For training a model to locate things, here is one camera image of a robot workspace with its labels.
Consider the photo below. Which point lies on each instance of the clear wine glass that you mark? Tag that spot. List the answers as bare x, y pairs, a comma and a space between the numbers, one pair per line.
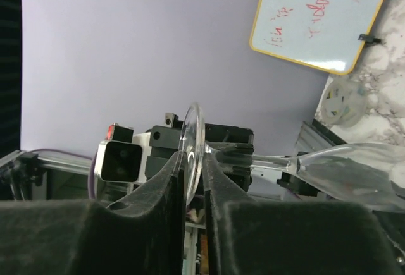
369, 174

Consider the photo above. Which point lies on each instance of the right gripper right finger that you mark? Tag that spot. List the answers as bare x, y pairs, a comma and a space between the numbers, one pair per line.
246, 236

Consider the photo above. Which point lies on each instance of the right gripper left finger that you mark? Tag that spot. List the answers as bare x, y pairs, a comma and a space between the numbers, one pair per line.
142, 233

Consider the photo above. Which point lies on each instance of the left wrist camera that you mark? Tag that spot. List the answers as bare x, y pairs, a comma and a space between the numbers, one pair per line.
121, 157

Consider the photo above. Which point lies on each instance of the clear tape roll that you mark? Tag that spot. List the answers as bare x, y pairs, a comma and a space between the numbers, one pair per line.
344, 103

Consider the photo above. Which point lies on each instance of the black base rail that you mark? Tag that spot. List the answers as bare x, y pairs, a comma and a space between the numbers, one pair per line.
315, 136

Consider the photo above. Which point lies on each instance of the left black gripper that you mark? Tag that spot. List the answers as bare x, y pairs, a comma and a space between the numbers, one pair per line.
164, 141

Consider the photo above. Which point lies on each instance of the small whiteboard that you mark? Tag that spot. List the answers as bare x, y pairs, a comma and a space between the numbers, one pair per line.
327, 35

